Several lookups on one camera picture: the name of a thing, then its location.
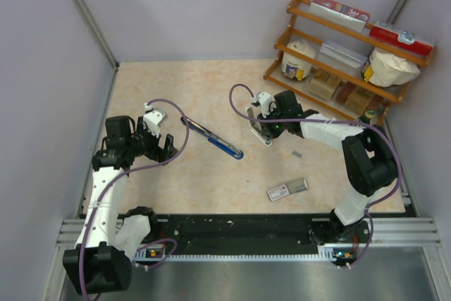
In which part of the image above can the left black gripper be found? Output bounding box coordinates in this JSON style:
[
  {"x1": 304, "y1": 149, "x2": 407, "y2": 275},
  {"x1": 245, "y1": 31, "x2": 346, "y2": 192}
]
[{"x1": 125, "y1": 116, "x2": 177, "y2": 165}]

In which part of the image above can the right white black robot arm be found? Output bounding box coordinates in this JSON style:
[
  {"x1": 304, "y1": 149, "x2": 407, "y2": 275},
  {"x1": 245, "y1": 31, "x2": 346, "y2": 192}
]
[{"x1": 251, "y1": 90, "x2": 398, "y2": 245}]

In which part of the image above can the wooden three-tier shelf rack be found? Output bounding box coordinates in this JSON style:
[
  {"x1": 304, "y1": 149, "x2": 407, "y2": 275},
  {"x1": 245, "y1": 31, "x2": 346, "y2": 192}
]
[{"x1": 264, "y1": 0, "x2": 435, "y2": 124}]

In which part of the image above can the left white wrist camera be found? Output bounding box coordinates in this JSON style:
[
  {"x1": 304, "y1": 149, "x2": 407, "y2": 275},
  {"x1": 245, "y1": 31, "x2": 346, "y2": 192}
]
[{"x1": 142, "y1": 104, "x2": 168, "y2": 137}]

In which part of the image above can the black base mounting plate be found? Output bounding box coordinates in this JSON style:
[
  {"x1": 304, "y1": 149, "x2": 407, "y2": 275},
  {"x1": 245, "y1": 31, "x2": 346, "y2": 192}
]
[{"x1": 119, "y1": 213, "x2": 373, "y2": 255}]

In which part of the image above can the silver grey long box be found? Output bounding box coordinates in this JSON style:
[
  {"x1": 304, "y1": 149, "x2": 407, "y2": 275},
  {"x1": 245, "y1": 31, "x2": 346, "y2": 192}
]
[{"x1": 316, "y1": 41, "x2": 368, "y2": 77}]

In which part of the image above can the red white wrap box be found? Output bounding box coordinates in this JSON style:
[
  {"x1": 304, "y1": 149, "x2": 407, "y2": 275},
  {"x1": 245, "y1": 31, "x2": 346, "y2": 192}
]
[{"x1": 369, "y1": 20, "x2": 435, "y2": 56}]

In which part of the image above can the white bag with yellow label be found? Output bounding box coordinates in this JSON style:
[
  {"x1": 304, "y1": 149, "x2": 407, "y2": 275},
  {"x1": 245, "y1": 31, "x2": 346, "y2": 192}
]
[{"x1": 361, "y1": 48, "x2": 420, "y2": 87}]

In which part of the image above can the red foil roll box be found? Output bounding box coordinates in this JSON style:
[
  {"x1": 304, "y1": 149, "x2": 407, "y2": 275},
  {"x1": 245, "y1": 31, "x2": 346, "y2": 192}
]
[{"x1": 309, "y1": 0, "x2": 371, "y2": 32}]

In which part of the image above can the light brown cardboard box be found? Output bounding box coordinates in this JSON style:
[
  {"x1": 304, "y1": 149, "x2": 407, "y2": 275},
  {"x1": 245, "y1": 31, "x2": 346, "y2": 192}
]
[{"x1": 309, "y1": 69, "x2": 341, "y2": 100}]

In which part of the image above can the small white stapler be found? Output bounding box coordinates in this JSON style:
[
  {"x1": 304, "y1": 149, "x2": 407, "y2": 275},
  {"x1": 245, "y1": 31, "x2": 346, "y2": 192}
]
[{"x1": 246, "y1": 106, "x2": 273, "y2": 147}]

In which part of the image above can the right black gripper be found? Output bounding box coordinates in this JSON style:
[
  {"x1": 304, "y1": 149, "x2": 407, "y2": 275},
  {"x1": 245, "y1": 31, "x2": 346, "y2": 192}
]
[{"x1": 258, "y1": 106, "x2": 288, "y2": 140}]

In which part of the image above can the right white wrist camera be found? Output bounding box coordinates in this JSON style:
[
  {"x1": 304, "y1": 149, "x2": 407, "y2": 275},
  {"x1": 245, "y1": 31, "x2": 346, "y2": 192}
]
[{"x1": 251, "y1": 92, "x2": 274, "y2": 118}]

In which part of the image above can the green glass bottle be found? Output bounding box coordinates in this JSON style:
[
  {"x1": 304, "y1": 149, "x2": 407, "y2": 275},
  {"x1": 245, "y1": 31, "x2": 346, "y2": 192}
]
[{"x1": 357, "y1": 109, "x2": 376, "y2": 128}]

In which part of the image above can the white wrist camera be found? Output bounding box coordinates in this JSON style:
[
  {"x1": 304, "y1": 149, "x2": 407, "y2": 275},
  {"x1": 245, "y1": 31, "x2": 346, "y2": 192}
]
[
  {"x1": 251, "y1": 92, "x2": 274, "y2": 118},
  {"x1": 142, "y1": 104, "x2": 168, "y2": 137}
]

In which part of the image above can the blue metal stapler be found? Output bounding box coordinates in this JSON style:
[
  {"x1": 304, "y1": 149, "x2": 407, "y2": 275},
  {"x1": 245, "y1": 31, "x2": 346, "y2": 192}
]
[{"x1": 180, "y1": 117, "x2": 244, "y2": 160}]

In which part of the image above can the aluminium frame rail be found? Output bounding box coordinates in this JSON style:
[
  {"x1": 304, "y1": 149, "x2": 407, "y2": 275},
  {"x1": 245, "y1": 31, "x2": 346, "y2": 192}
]
[{"x1": 56, "y1": 218, "x2": 441, "y2": 248}]

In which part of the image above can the white jar with label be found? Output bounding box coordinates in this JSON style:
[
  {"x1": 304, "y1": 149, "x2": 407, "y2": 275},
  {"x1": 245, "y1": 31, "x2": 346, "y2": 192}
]
[{"x1": 281, "y1": 39, "x2": 316, "y2": 81}]

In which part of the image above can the grey slotted cable duct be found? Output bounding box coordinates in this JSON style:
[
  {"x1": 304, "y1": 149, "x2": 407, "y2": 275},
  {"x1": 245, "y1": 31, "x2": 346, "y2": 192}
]
[{"x1": 134, "y1": 245, "x2": 356, "y2": 265}]

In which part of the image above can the red white staple box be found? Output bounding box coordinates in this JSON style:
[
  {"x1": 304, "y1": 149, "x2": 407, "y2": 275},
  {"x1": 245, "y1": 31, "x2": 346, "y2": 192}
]
[{"x1": 267, "y1": 178, "x2": 309, "y2": 202}]

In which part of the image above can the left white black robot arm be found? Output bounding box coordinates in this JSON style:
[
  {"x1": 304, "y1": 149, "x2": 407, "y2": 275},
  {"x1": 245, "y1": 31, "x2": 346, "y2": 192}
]
[{"x1": 63, "y1": 109, "x2": 178, "y2": 295}]

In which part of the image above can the dark brown cardboard box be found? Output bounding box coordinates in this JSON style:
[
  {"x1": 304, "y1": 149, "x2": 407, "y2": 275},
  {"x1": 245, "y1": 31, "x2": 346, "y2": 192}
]
[{"x1": 335, "y1": 82, "x2": 383, "y2": 116}]

